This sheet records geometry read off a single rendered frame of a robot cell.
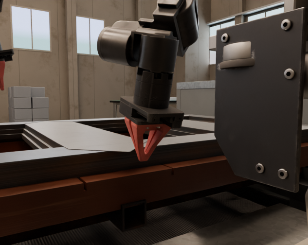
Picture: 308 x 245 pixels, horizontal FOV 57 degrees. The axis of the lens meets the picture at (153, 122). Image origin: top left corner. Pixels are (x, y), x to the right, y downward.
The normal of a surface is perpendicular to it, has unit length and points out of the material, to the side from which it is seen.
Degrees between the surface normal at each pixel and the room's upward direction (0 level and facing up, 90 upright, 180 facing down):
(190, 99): 90
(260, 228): 0
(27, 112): 90
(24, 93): 90
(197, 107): 90
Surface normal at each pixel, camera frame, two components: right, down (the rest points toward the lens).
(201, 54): 0.56, 0.08
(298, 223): 0.00, -1.00
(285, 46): -0.83, 0.05
